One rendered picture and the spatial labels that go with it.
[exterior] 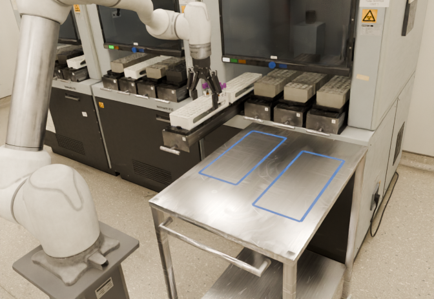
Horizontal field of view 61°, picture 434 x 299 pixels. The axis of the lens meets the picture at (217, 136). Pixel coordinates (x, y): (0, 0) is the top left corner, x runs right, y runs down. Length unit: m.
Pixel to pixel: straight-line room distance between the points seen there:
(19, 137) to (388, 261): 1.74
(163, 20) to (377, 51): 0.82
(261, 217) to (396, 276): 1.18
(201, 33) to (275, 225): 0.83
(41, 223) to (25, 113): 0.31
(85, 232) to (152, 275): 1.01
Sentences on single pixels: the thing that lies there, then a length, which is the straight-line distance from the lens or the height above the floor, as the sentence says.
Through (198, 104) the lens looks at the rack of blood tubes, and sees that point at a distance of 1.59.
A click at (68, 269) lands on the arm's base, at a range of 1.12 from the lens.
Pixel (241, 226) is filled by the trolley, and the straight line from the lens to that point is 0.97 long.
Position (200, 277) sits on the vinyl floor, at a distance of 1.98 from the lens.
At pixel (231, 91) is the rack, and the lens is 1.72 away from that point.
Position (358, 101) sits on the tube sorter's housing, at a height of 0.86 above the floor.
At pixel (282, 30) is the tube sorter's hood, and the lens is 1.64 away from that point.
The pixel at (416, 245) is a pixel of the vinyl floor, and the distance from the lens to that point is 2.27.
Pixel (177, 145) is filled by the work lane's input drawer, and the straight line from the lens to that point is 1.51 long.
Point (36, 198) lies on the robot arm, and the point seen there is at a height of 0.94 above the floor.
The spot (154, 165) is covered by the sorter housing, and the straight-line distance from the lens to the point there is 2.37.
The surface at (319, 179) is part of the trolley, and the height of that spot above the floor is 0.82.
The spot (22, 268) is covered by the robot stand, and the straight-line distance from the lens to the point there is 1.22.
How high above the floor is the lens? 1.45
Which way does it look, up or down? 27 degrees down
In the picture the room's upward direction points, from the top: 5 degrees counter-clockwise
